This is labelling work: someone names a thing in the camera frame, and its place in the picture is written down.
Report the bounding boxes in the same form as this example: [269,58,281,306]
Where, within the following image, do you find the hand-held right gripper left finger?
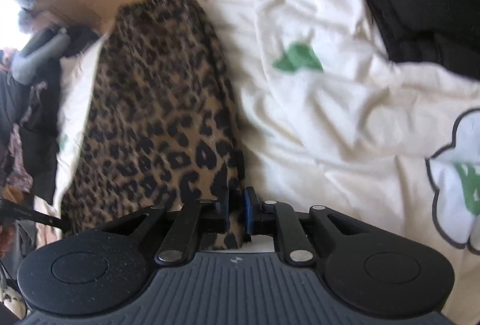
[100,187,231,266]

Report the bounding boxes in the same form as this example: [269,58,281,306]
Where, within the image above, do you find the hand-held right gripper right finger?
[244,186,376,266]

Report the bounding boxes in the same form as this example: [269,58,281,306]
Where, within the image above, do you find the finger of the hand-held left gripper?
[0,198,72,230]

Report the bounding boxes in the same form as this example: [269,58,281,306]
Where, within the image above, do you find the leopard print pants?
[60,0,246,251]

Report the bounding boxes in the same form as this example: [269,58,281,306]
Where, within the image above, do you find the purple floral garment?
[0,81,49,194]

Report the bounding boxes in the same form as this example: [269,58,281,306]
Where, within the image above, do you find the cream printed bear blanket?
[34,0,480,254]

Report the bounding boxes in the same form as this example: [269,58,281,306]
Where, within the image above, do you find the grey neck pillow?
[11,27,72,86]

